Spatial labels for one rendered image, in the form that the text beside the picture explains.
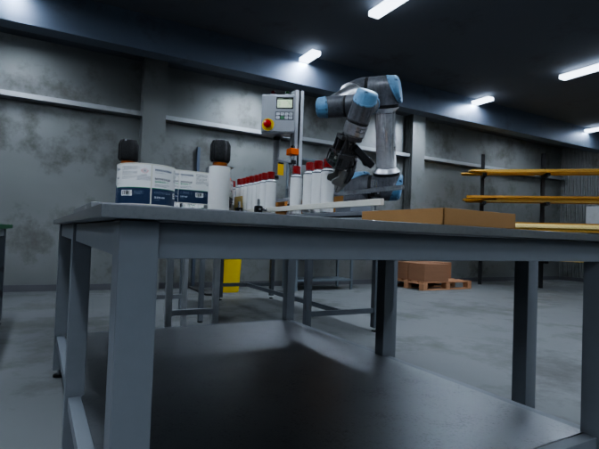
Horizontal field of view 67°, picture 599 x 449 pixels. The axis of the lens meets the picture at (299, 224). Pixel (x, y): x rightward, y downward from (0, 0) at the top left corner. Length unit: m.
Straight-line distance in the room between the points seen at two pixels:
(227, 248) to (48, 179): 5.73
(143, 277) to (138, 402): 0.19
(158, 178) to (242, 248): 0.90
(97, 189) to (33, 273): 1.27
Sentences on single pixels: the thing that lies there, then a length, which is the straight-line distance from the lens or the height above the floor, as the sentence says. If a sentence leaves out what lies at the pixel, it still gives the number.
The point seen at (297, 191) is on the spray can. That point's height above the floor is 0.97.
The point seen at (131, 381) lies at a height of 0.56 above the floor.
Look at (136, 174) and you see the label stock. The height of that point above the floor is 0.99.
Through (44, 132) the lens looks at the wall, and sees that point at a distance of 6.54.
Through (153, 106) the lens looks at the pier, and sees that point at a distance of 6.54.
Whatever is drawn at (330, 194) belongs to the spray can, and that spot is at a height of 0.95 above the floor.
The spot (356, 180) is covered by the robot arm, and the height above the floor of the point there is 1.05.
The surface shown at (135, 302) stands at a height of 0.68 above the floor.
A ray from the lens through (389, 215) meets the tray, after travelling 1.21.
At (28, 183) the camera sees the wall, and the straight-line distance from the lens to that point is 6.46.
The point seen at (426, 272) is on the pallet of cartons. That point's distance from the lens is 7.56.
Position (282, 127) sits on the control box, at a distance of 2.24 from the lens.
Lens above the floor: 0.79
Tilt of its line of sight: 1 degrees up
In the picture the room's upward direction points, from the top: 2 degrees clockwise
